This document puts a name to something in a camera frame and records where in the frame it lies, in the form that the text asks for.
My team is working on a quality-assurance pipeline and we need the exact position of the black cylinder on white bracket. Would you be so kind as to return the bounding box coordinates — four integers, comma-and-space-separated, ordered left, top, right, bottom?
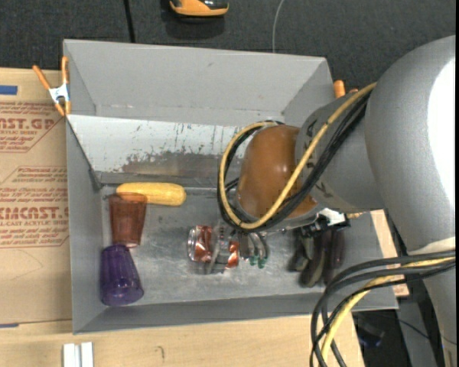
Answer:
298, 207, 349, 240

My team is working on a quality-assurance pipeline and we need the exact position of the brown cardboard board red print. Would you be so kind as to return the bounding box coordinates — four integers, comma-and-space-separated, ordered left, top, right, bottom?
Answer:
0, 66, 74, 330

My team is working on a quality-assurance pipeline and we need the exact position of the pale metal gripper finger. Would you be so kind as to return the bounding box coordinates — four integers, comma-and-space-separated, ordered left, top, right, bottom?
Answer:
216, 247, 233, 273
207, 239, 222, 273

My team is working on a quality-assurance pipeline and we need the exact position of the purple clear plastic cup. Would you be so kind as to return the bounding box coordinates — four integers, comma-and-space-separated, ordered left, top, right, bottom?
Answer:
99, 244, 145, 307

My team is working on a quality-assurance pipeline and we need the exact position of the orange clear plastic cup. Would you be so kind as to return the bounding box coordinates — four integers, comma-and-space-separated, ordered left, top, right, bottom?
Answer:
107, 192, 148, 248

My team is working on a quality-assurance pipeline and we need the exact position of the grey metal bin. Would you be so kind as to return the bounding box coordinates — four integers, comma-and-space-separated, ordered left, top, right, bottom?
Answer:
62, 38, 401, 336

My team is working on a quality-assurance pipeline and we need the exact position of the yellow toy corn cob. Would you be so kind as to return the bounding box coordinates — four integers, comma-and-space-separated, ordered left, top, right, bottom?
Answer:
116, 182, 187, 207

